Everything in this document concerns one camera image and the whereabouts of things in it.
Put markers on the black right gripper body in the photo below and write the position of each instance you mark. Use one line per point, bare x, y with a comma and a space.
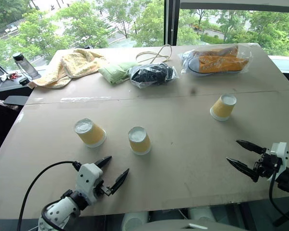
266, 167

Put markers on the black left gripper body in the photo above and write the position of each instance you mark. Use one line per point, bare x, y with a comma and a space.
103, 188

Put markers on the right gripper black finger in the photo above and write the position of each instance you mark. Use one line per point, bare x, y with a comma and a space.
243, 167
253, 147

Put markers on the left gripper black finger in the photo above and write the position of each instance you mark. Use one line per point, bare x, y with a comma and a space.
119, 181
104, 161

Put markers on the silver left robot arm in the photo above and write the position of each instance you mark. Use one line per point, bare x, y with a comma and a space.
60, 210

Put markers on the yellow paper cup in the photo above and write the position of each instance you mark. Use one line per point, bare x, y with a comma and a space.
92, 136
222, 109
139, 143

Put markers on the white rounded shape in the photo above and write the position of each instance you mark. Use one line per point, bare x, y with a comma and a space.
133, 221
202, 214

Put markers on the clear tape strip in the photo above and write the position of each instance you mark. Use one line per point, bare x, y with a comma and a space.
84, 98

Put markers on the grey robot torso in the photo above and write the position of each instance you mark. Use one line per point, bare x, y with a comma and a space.
183, 226

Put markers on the folded light green cloth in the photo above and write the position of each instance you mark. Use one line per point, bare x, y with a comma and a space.
114, 71

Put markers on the clear plastic shoe bag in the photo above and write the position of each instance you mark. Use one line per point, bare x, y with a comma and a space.
243, 51

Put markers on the black items in plastic bag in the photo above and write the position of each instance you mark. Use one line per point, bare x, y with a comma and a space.
151, 73

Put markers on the yellow terry towel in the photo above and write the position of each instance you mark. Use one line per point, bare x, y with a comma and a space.
74, 65

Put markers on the small black round object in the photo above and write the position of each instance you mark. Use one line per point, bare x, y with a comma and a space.
23, 81

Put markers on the black side desk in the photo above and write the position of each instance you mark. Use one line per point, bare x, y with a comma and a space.
12, 87

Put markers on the grey water bottle black cap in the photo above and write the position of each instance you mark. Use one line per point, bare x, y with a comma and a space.
26, 66

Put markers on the small red object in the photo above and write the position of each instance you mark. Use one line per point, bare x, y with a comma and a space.
14, 76

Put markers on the small white crumpled object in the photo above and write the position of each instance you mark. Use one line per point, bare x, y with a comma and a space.
3, 77

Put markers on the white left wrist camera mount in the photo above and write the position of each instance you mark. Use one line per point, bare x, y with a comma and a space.
88, 178

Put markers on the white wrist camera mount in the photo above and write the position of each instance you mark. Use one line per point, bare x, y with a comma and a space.
88, 178
282, 151

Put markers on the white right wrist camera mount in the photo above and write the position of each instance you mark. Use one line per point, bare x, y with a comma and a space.
282, 151

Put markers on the black window frame pillar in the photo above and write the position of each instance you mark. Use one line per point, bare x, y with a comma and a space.
172, 21

